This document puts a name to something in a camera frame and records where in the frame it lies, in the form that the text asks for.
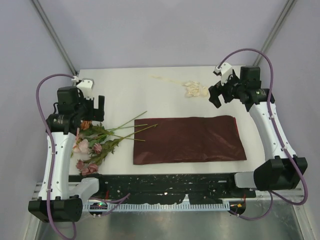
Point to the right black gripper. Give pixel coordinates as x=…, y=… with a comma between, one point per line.
x=215, y=91

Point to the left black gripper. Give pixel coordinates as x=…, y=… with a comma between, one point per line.
x=95, y=114

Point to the red wrapping paper sheet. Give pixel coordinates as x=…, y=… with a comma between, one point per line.
x=187, y=140

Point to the dusty pink flower stem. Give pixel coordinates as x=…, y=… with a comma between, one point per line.
x=91, y=165

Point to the orange flower stem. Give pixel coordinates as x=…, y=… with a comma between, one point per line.
x=107, y=128

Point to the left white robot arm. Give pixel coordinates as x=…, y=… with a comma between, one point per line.
x=55, y=200

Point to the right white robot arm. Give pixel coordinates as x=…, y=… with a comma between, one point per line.
x=278, y=172

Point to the cream ribbon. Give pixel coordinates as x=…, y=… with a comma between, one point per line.
x=193, y=89

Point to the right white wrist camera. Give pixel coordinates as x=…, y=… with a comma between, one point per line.
x=224, y=71

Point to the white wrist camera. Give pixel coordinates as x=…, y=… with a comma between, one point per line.
x=224, y=71
x=85, y=85

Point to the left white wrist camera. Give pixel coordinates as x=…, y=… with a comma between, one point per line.
x=85, y=85

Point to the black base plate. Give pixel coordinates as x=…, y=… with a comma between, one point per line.
x=169, y=189

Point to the aluminium frame rail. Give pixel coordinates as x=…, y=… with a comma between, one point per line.
x=39, y=187

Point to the white slotted cable duct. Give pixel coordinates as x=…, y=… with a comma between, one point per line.
x=182, y=207

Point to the left aluminium corner post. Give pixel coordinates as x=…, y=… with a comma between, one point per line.
x=53, y=35

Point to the aluminium corner post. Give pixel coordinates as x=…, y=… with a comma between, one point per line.
x=278, y=20
x=53, y=35

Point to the right aluminium corner post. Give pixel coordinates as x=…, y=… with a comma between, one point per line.
x=278, y=20

